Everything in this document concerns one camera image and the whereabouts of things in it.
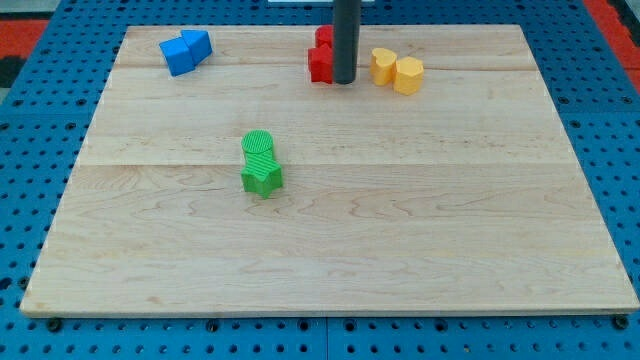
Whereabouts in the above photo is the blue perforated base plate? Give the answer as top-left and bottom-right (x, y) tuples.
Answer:
(1, 0), (639, 359)

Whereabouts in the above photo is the red round block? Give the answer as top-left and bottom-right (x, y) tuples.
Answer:
(314, 24), (333, 48)

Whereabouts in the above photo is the light wooden board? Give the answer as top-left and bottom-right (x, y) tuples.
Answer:
(21, 25), (639, 318)

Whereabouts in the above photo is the green cylinder block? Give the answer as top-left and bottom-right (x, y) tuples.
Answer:
(241, 129), (275, 162)

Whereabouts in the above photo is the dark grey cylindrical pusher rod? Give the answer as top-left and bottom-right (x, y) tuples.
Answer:
(333, 0), (361, 85)

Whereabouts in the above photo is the yellow heart block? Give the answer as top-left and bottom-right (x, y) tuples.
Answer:
(370, 48), (397, 86)

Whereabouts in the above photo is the yellow hexagon block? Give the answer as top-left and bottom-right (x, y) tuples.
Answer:
(393, 57), (424, 95)

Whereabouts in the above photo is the green star block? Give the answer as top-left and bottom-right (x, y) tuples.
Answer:
(241, 151), (283, 198)

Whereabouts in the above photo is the red star block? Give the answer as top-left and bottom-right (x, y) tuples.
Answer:
(307, 44), (333, 84)

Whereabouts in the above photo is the blue cube block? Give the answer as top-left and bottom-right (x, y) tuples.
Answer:
(159, 37), (195, 76)

